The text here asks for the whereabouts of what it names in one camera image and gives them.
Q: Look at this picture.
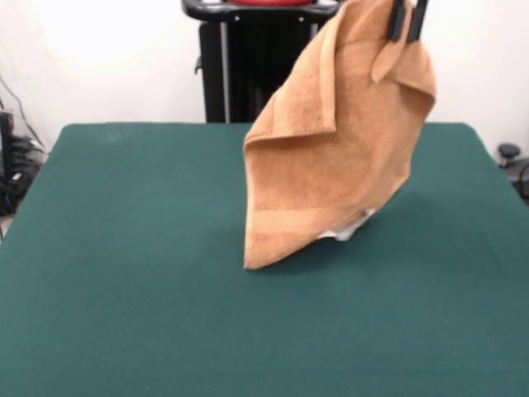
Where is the orange terry towel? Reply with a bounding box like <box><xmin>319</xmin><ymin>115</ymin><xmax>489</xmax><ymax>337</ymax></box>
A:
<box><xmin>242</xmin><ymin>0</ymin><xmax>438</xmax><ymax>271</ymax></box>

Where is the black equipment with cables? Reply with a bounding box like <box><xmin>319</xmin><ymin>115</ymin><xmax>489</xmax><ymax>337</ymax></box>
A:
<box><xmin>0</xmin><ymin>109</ymin><xmax>47</xmax><ymax>217</ymax></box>

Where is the dark green table cloth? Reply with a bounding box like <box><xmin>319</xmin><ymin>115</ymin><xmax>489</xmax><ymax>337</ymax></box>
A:
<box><xmin>0</xmin><ymin>121</ymin><xmax>529</xmax><ymax>397</ymax></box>

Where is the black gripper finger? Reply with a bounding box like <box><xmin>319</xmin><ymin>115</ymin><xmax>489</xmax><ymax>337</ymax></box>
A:
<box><xmin>406</xmin><ymin>0</ymin><xmax>430</xmax><ymax>44</ymax></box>
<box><xmin>387</xmin><ymin>0</ymin><xmax>410</xmax><ymax>43</ymax></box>

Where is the black office chair base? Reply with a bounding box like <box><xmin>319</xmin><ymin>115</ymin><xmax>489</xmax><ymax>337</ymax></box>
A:
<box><xmin>497</xmin><ymin>142</ymin><xmax>529</xmax><ymax>184</ymax></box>

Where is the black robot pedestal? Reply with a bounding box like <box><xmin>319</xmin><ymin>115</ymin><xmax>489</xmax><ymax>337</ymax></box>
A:
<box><xmin>181</xmin><ymin>0</ymin><xmax>352</xmax><ymax>124</ymax></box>

